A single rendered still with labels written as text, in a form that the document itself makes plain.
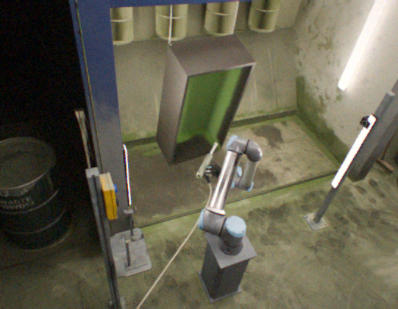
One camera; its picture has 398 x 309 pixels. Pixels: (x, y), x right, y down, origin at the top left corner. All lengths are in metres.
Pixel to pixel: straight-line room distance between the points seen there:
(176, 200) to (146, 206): 0.32
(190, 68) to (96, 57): 0.83
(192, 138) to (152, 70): 1.00
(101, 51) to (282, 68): 3.31
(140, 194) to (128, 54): 1.57
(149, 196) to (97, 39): 2.13
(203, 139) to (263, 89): 1.41
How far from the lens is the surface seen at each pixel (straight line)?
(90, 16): 1.80
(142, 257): 2.38
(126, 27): 3.56
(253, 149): 2.45
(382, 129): 4.00
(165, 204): 3.56
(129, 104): 4.01
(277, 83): 4.78
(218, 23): 3.86
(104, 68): 1.93
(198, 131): 3.66
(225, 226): 2.44
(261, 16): 4.13
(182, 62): 2.52
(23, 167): 2.96
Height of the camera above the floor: 2.89
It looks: 44 degrees down
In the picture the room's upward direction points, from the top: 8 degrees clockwise
